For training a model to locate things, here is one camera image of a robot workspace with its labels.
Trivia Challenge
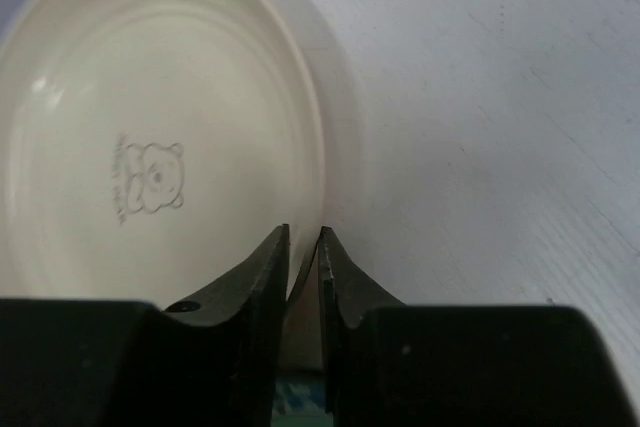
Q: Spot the cream white round plate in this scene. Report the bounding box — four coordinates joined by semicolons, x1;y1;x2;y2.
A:
0;0;327;378

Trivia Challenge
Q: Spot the blue floral round plate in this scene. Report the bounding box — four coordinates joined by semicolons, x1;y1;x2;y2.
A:
271;374;333;427

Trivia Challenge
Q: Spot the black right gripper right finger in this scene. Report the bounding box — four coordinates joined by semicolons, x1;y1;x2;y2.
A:
317;227;639;426

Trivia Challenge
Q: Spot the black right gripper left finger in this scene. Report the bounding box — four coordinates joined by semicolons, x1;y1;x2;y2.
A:
1;225;290;426

